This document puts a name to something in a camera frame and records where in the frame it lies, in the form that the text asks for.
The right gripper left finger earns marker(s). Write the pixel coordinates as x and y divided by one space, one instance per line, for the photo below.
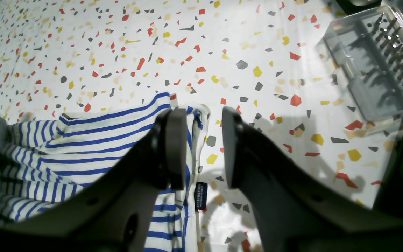
114 213

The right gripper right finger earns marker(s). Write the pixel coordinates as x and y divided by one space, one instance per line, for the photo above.
293 211

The blue white striped t-shirt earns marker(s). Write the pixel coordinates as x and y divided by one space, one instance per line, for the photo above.
43 163

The clear screwdriver bit case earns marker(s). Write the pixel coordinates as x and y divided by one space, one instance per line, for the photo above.
368 47

